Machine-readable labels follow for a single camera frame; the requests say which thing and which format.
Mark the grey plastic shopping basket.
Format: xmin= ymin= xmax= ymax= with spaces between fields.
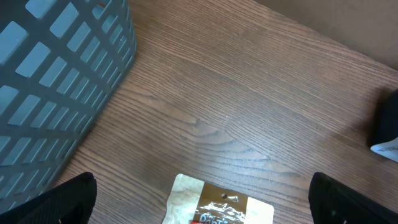
xmin=1 ymin=0 xmax=137 ymax=212

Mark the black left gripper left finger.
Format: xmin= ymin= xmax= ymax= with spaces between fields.
xmin=1 ymin=172 xmax=97 ymax=224

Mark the white brown snack bag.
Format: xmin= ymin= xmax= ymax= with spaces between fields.
xmin=162 ymin=174 xmax=274 ymax=224

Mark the white barcode scanner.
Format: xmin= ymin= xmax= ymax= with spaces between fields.
xmin=369 ymin=90 xmax=397 ymax=162

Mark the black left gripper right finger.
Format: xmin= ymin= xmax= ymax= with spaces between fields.
xmin=308 ymin=172 xmax=397 ymax=224

